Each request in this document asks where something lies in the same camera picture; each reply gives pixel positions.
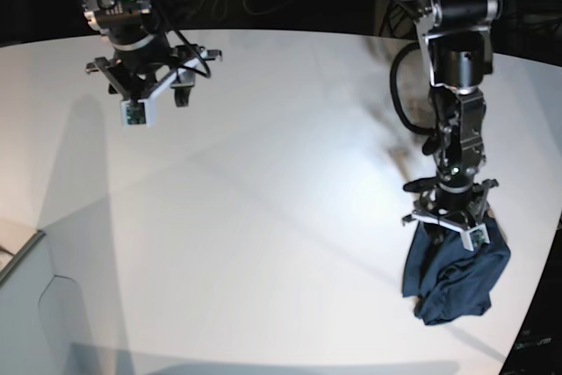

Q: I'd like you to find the white storage bin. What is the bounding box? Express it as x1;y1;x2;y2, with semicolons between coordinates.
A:
0;216;133;375

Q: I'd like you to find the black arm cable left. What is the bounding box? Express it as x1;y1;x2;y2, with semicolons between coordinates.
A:
388;40;440;139

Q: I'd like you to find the dark blue t-shirt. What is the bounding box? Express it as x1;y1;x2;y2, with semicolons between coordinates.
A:
401;215;511;326

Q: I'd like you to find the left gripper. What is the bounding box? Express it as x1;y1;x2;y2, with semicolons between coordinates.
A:
401;174;499;244

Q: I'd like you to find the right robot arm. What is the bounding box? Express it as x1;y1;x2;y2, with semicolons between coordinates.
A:
83;0;221;108

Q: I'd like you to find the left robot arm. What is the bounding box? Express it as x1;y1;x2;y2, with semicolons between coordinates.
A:
391;0;505;251

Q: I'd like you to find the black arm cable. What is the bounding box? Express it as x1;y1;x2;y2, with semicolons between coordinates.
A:
388;40;440;139
144;0;213;80

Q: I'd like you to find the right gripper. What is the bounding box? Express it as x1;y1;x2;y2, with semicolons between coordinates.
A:
85;44;222;107

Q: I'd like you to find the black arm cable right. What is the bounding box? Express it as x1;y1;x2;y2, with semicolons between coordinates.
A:
144;0;213;80

